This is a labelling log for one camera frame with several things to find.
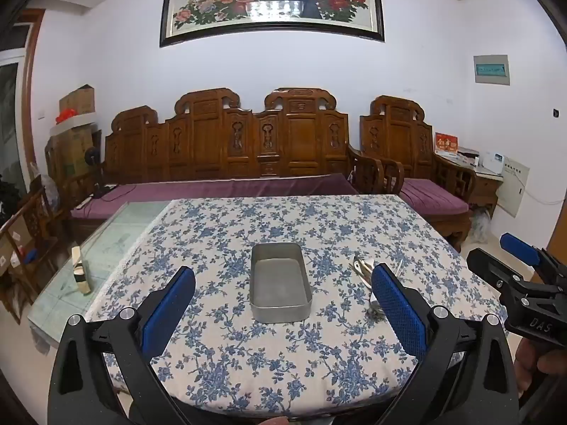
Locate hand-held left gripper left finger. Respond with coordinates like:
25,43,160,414
46,266,198,425

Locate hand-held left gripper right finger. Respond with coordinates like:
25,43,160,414
370,263,520,425

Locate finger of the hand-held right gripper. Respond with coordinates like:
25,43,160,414
466,248,532,291
500,233,567,276

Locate grey metal tray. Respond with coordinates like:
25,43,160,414
249,242,313,324

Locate person's right hand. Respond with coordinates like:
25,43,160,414
514,339,567,391

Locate clear plastic bag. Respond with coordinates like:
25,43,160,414
470,208,493,244

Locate wooden side table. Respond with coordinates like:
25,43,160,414
461,159,506,219

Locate purple armchair cushion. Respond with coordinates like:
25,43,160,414
400,178,470,220

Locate white desk device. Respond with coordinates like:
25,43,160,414
481,151,508,173

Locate cream and gold box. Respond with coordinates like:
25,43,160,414
71,244,92,295

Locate grey desk box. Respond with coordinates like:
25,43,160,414
456,147,482,167

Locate blue floral tablecloth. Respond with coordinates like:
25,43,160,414
84,195,510,420

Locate purple sofa cushion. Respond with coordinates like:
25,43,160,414
71,174,359,221

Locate red desk calendar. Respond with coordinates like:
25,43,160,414
434,132,460,155

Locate carved wooden armchair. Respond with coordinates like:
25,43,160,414
360,95,477,253

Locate wooden side chair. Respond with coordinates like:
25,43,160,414
0,186,61,324

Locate crumpled plastic bag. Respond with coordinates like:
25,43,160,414
29,161,60,213

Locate black desk fan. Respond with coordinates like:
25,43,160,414
84,146,112,198

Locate large green print cardboard box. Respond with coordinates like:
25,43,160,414
46,126,101,179

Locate carved wooden sofa bench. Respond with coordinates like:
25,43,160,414
62,87,386,249

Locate white flat box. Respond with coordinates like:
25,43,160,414
49,113,98,136

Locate small cardboard box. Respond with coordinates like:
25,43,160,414
59,84,96,116

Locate glass sliding door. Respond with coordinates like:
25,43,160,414
0,49,27,196

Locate framed peacock flower painting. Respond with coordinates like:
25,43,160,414
159,0,385,49

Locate white wall cabinet door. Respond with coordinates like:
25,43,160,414
495,157,531,219

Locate grey wall electrical panel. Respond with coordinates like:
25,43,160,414
473,54,511,86

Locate wooden door frame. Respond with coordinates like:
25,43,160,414
20,9,46,173

